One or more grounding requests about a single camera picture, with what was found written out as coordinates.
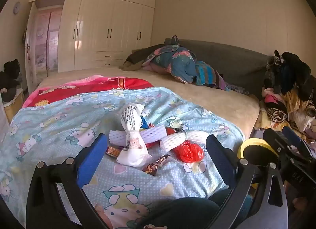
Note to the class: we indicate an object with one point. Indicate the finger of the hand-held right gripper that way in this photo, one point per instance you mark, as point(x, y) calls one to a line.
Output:
point(291, 167)
point(296, 142)

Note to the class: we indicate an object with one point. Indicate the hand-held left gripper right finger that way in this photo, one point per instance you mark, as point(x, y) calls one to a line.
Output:
point(219, 159)

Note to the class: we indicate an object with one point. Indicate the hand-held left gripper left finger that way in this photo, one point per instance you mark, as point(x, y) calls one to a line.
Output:
point(91, 159)

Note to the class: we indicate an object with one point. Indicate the orange brown snack wrapper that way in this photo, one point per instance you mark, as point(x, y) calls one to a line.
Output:
point(114, 151)

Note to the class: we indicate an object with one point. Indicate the red plastic bag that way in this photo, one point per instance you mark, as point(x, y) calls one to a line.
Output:
point(190, 152)

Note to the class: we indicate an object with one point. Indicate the white foam fruit net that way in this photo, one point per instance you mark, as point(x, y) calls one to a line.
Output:
point(197, 137)
point(118, 138)
point(154, 134)
point(172, 141)

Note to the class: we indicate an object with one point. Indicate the yellow rimmed black trash bin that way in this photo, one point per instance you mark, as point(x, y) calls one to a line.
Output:
point(246, 142)

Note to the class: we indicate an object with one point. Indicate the white printed plastic bag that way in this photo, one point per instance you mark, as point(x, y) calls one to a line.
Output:
point(133, 150)

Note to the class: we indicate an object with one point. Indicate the dark red snack wrapper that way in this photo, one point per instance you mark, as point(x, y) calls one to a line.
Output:
point(174, 130)

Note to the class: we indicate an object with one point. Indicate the blue snack wrapper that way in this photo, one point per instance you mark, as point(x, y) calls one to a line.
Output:
point(144, 124)

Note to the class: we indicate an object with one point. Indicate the white fluffy cloth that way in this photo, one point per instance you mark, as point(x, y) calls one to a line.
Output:
point(306, 120)

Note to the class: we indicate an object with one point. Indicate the brown striped cloth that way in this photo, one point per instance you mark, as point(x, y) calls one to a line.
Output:
point(277, 115)

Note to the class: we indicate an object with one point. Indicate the mustard knit cloth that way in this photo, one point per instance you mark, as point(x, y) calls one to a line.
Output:
point(293, 105)

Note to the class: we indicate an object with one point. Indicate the yellow cartoon blanket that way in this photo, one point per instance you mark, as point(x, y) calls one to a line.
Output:
point(264, 120)

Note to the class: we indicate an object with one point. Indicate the light blue cartoon blanket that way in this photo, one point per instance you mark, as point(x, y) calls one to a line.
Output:
point(61, 125)

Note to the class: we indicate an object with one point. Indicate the pink cloth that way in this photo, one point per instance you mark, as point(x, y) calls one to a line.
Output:
point(271, 96)

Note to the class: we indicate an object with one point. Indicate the beige bed cover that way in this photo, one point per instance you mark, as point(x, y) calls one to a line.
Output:
point(202, 95)

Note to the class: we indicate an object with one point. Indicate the red blanket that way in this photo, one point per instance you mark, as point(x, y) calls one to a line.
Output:
point(81, 91)

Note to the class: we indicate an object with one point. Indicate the black clothing pile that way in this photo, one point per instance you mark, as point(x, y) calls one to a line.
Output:
point(291, 70)

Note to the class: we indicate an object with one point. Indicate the silver patterned cloth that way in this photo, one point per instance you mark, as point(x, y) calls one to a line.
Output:
point(237, 88)

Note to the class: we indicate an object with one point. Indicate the striped colourful towel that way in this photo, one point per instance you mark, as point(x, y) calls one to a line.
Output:
point(207, 73)

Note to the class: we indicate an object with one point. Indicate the yellowish storage box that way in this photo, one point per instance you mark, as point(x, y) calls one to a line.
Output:
point(14, 105)

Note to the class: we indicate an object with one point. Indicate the dark olive cloth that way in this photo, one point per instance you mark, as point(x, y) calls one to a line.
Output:
point(135, 59)

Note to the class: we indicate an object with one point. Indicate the black plush bag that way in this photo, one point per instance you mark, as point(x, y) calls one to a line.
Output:
point(9, 75)

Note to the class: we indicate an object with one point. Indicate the door with pink cartoon glass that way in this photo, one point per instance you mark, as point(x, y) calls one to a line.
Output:
point(42, 46)

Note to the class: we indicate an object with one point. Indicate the cream wardrobe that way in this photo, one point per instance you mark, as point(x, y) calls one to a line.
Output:
point(103, 26)

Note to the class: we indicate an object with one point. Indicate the round wall clock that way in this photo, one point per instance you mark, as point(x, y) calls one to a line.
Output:
point(16, 7)

